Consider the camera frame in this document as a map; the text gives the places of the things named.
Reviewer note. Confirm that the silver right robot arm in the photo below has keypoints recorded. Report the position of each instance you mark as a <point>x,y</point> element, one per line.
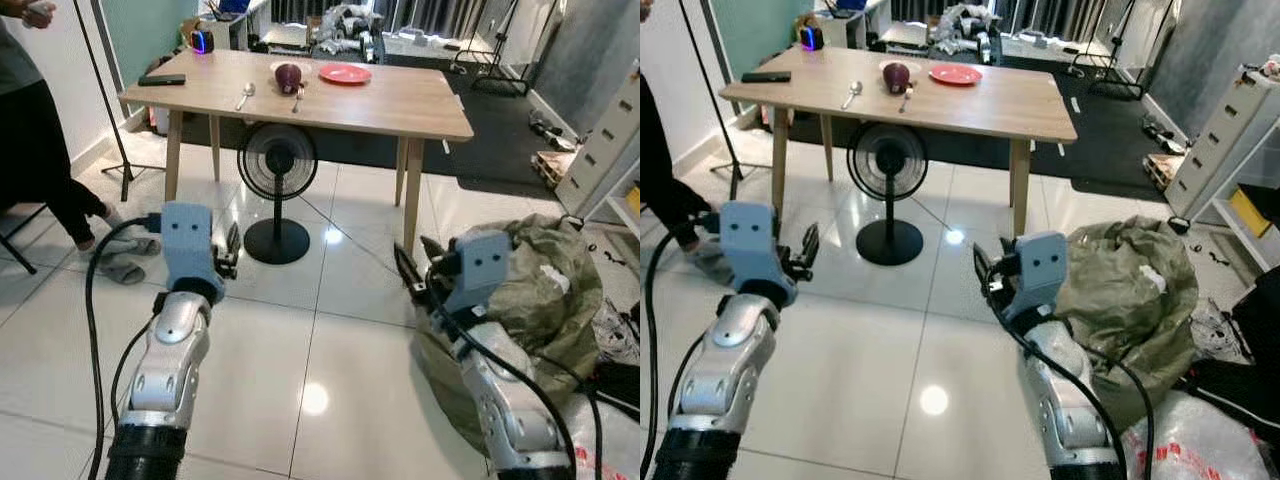
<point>505,400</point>
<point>1065,400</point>

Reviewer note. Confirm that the black standing fan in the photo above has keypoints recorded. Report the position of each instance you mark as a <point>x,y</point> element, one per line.
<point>888,162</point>
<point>277,160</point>

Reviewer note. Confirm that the grey slipper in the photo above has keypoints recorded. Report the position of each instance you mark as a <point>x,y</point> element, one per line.
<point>120,270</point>
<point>706,258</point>

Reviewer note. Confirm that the green woven sack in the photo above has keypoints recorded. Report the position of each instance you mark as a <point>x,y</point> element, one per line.
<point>1125,300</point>
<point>540,290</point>

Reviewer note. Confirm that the small wooden pallet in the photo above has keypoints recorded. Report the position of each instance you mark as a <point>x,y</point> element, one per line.
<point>552,170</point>
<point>1163,172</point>

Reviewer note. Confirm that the light wooden table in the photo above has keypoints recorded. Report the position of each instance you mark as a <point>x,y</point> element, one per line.
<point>380,105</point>
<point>1000,105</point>

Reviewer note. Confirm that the silver spoon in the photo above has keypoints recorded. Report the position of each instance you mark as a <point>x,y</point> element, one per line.
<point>246,91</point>
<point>853,90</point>

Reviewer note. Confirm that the silver fork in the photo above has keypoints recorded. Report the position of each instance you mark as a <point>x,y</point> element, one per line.
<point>906,98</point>
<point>298,98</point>

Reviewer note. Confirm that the black tripod stand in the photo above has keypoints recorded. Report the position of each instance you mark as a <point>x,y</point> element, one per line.
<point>718,110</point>
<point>108,110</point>

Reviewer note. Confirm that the black remote control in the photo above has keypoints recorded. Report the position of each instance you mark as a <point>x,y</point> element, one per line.
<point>766,77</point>
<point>162,80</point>

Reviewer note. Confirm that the person in dark trousers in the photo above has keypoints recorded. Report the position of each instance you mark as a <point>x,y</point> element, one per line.
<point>30,150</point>
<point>660,160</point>

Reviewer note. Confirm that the dark purple round vegetable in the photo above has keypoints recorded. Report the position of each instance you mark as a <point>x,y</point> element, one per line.
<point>288,77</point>
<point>897,77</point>

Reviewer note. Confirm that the red plate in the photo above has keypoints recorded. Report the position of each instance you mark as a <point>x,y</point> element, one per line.
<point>955,75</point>
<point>345,74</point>

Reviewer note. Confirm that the white drawer cabinet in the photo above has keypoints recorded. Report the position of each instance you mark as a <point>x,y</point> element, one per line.
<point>1215,140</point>
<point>600,150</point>

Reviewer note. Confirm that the black bag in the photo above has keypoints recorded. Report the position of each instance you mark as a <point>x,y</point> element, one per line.
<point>615,380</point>
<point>1245,340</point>

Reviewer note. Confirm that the black metal rack stand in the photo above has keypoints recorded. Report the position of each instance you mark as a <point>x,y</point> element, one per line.
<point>1110,65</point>
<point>500,60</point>

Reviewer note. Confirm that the black speaker with blue light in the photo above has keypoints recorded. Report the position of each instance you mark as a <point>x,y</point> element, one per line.
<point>201,42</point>
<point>811,38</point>

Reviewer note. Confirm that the black chair leg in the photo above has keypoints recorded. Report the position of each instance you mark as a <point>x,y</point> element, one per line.
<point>18,240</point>

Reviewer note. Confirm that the white and black lying robot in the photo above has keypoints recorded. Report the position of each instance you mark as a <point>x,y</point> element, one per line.
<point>348,35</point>
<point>968,35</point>

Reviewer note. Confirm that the clear plastic bag red print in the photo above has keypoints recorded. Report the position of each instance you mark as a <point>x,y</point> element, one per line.
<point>610,440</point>
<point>1195,440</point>

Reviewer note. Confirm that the yellow box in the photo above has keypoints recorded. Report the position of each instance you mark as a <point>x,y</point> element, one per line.
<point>1250,212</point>

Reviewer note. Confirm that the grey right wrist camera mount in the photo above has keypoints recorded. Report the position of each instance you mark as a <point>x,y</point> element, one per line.
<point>1040,270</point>
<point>478,268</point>

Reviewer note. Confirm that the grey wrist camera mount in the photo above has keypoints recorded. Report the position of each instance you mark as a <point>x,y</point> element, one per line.
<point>1040,270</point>
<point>752,245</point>
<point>478,268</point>
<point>186,245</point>

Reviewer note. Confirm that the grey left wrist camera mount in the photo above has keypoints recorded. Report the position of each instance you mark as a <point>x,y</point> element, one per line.
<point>752,245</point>
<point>186,245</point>

